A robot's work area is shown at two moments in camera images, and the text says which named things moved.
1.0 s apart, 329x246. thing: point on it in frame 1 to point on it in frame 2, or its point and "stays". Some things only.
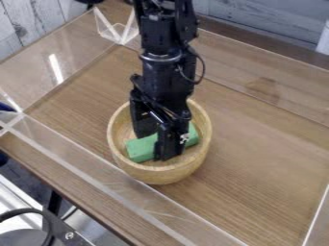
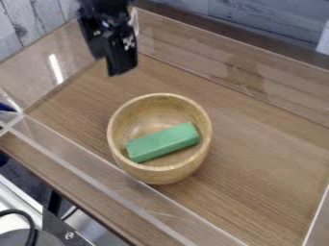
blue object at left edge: [5, 107] stays
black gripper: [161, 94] to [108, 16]
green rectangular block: [142, 149] stays
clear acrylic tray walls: [230, 167] stays
